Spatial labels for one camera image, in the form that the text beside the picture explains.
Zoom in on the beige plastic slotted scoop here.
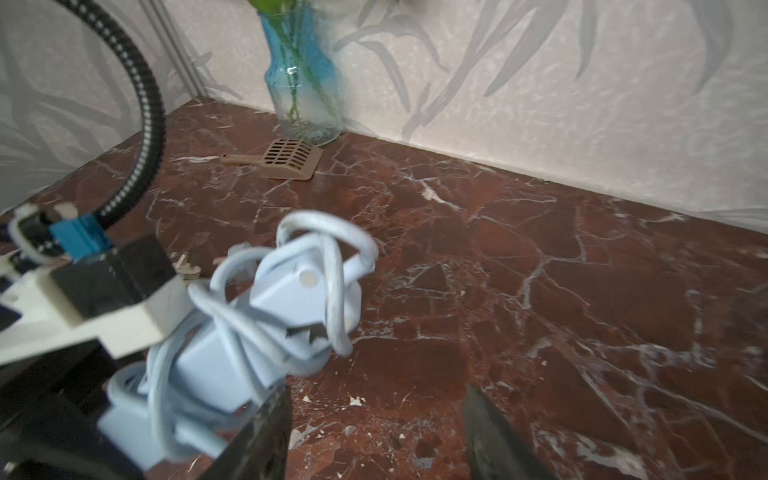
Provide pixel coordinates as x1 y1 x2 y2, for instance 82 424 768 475
219 138 323 181

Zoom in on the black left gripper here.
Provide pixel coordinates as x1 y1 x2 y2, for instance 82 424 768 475
1 341 144 479

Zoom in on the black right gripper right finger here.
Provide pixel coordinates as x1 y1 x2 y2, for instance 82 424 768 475
463 384 557 480

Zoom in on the grey power strip with cord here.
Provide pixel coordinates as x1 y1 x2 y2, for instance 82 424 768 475
97 210 379 471

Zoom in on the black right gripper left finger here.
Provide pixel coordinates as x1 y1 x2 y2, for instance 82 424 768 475
199 385 293 480

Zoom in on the blue glass vase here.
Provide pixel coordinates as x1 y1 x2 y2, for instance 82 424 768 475
252 1 343 147

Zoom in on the black corrugated cable conduit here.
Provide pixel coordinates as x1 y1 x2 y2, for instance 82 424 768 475
53 0 167 230

